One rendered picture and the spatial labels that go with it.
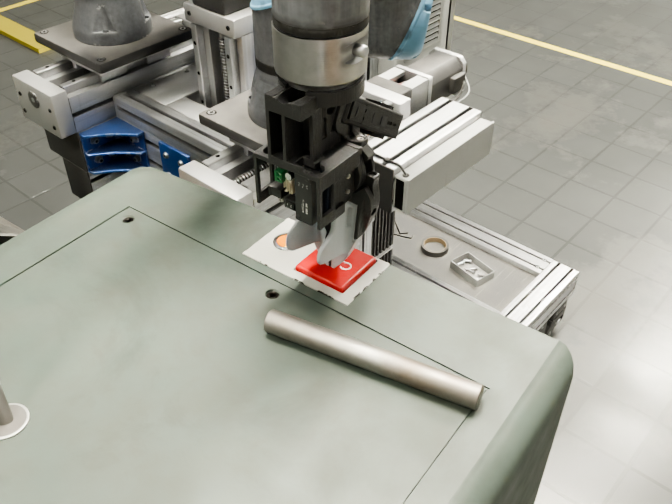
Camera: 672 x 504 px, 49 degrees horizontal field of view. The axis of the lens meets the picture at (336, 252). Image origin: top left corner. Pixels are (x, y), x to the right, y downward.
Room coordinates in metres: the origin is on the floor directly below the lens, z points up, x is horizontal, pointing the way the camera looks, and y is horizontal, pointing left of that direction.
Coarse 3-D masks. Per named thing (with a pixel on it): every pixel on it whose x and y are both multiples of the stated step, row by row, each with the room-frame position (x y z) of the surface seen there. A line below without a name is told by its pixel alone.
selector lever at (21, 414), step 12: (0, 384) 0.39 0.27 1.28; (0, 396) 0.38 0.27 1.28; (0, 408) 0.37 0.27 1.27; (12, 408) 0.38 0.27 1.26; (24, 408) 0.38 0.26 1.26; (0, 420) 0.37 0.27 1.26; (12, 420) 0.37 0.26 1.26; (24, 420) 0.37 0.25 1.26; (0, 432) 0.36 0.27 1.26; (12, 432) 0.36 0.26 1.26
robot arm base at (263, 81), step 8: (256, 64) 1.05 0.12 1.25; (264, 64) 1.03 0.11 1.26; (256, 72) 1.05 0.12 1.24; (264, 72) 1.03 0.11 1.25; (272, 72) 1.02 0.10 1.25; (256, 80) 1.05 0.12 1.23; (264, 80) 1.03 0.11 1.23; (272, 80) 1.02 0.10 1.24; (256, 88) 1.04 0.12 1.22; (264, 88) 1.03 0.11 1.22; (272, 88) 1.02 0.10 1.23; (248, 96) 1.07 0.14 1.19; (256, 96) 1.03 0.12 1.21; (248, 104) 1.05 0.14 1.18; (256, 104) 1.03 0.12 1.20; (264, 104) 1.02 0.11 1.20; (248, 112) 1.06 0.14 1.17; (256, 112) 1.02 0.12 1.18; (264, 112) 1.01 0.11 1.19; (256, 120) 1.02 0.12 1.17; (264, 120) 1.01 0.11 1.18; (264, 128) 1.01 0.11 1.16
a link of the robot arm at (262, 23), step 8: (256, 0) 1.04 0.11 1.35; (264, 0) 1.02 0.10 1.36; (256, 8) 1.03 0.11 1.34; (264, 8) 1.02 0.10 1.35; (256, 16) 1.04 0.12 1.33; (264, 16) 1.03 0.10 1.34; (256, 24) 1.04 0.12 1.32; (264, 24) 1.03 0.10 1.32; (256, 32) 1.04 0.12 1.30; (264, 32) 1.03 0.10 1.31; (256, 40) 1.04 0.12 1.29; (264, 40) 1.03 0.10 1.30; (272, 40) 1.02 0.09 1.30; (256, 48) 1.05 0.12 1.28; (264, 48) 1.03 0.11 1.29; (272, 48) 1.02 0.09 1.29; (256, 56) 1.05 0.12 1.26; (264, 56) 1.03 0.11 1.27; (272, 56) 1.02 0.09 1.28; (272, 64) 1.02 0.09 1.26
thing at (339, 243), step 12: (348, 204) 0.54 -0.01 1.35; (348, 216) 0.55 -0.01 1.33; (336, 228) 0.53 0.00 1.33; (348, 228) 0.54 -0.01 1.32; (324, 240) 0.52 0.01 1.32; (336, 240) 0.53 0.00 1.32; (348, 240) 0.55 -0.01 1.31; (324, 252) 0.52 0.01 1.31; (336, 252) 0.54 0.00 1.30; (348, 252) 0.55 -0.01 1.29; (336, 264) 0.56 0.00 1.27
